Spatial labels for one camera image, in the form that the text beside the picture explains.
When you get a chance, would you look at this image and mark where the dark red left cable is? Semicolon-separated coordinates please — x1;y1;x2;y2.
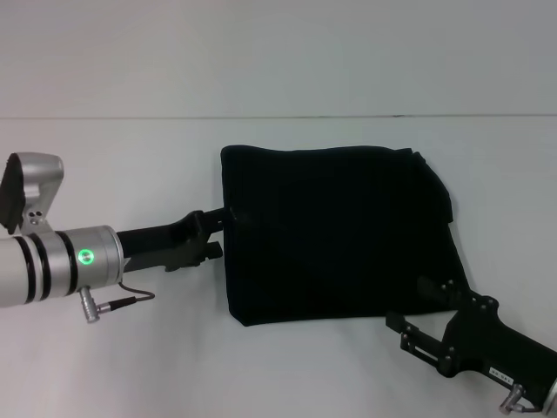
77;281;157;325

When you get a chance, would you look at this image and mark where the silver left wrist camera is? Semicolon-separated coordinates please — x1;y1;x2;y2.
0;152;65;239

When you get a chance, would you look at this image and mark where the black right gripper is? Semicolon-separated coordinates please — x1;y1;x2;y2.
385;275;557;388

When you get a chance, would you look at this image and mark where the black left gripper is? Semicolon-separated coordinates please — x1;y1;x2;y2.
116;206;239;274

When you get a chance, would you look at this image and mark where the black shirt with FREE print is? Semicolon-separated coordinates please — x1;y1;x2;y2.
219;144;473;328

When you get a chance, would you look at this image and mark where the right gripper cable with plug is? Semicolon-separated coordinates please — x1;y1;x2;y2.
498;381;546;415

